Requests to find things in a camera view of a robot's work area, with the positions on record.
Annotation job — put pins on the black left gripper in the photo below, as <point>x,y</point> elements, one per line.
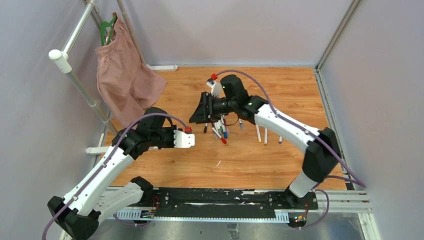
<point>172,144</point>

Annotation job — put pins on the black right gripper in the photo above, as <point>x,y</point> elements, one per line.
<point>205,112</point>

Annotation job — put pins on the yellow tip pen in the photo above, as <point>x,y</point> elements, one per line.
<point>258,133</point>

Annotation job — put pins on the white pen brown cap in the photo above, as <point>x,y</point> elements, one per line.
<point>265,138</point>

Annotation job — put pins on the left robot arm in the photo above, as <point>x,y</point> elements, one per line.
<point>83,209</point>

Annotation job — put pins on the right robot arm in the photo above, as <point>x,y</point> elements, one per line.
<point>320,147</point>

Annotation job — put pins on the purple cap marker pen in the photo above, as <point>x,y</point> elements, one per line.
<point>241,124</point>

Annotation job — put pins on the red cap marker pen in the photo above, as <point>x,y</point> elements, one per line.
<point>223,140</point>

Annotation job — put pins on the pink cloth shorts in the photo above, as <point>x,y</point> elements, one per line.
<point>126,85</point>

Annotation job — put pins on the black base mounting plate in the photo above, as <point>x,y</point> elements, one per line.
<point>224,203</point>

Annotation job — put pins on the green clothes hanger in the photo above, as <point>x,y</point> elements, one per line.
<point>107,30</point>

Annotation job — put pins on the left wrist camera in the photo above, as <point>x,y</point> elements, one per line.
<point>182,140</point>

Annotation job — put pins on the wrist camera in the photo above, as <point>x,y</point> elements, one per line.
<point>215,86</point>
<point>182,140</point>

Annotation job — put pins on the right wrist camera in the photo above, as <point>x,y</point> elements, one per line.
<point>215,86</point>

